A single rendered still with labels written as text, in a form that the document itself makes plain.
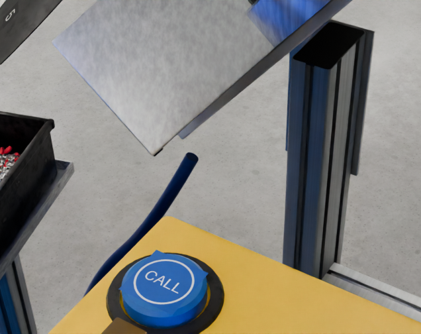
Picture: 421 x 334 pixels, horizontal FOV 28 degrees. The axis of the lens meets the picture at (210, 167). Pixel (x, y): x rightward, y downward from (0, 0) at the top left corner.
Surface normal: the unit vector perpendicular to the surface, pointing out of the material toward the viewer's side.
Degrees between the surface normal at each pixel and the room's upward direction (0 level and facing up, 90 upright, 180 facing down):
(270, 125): 0
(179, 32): 55
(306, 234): 90
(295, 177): 90
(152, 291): 0
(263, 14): 103
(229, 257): 0
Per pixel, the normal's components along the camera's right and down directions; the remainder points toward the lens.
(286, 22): -0.60, 0.58
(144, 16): 0.03, 0.07
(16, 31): -0.65, -0.40
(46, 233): -0.02, -0.77
